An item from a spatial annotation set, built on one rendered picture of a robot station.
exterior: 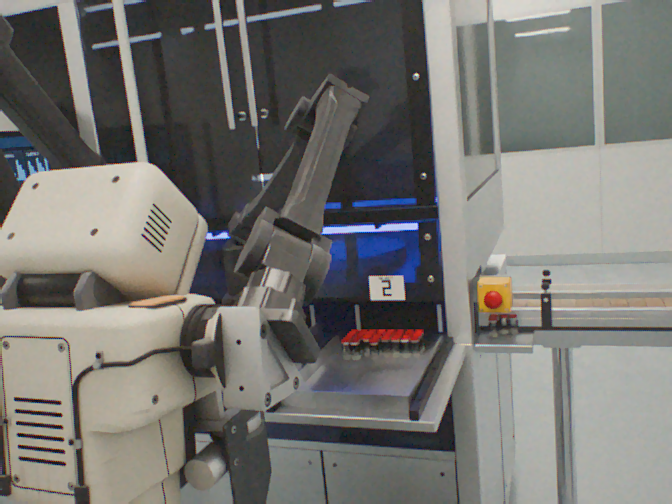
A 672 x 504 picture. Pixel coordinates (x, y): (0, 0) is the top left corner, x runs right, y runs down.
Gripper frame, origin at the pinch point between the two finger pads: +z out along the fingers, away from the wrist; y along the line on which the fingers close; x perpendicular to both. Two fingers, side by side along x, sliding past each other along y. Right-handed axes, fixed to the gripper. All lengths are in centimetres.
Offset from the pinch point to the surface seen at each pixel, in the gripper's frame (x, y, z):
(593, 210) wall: -219, 435, 60
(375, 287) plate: -30.1, 11.5, -4.2
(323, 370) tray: -17.2, -4.5, 9.4
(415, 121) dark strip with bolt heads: -43, 10, -42
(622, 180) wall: -242, 429, 35
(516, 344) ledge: -61, 4, 10
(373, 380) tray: -28.4, -12.2, 9.2
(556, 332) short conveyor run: -72, 11, 11
